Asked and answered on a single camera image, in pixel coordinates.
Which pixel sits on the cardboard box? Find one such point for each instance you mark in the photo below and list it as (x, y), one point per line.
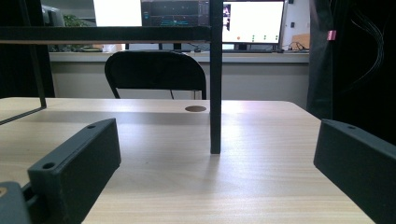
(301, 41)

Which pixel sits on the black curtain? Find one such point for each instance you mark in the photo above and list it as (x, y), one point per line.
(15, 71)

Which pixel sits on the black metal desk shelf rack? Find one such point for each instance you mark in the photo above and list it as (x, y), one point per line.
(215, 93)

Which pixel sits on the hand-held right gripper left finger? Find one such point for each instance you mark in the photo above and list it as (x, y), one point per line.
(77, 168)

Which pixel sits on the green plant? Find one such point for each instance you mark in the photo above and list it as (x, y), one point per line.
(73, 21)

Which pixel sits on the pink clip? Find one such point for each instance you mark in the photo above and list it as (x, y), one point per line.
(332, 35)

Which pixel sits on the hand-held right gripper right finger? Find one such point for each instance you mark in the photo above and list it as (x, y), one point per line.
(358, 165)

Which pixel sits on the dark grey curtain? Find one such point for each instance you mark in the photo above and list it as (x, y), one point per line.
(320, 77)

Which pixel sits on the grey monitor back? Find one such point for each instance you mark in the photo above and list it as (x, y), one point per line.
(53, 17)

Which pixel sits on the monitor with dark window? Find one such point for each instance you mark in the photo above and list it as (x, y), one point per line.
(118, 12)

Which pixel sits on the grey background counter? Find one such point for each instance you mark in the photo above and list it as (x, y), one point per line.
(255, 58)

